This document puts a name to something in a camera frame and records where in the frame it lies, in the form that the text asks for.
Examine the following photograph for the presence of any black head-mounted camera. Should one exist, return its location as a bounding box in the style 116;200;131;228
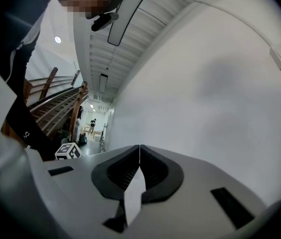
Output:
91;12;120;32

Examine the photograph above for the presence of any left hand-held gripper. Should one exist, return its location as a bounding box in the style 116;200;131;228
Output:
54;142;84;161

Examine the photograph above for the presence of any wooden staircase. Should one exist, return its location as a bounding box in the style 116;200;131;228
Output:
0;67;89;149

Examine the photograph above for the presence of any small rectangular ceiling light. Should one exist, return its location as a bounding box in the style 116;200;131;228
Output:
99;73;109;94

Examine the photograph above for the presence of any long black-framed ceiling light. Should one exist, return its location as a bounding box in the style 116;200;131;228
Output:
107;0;156;47

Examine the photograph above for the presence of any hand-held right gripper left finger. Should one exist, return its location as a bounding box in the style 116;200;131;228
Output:
91;145;141;200

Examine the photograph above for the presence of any person's dark jacket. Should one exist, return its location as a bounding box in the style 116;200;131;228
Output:
0;0;65;114

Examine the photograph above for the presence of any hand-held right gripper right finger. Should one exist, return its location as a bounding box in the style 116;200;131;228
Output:
140;144;185;205

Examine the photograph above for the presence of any light wooden table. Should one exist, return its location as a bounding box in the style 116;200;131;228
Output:
84;124;102;138

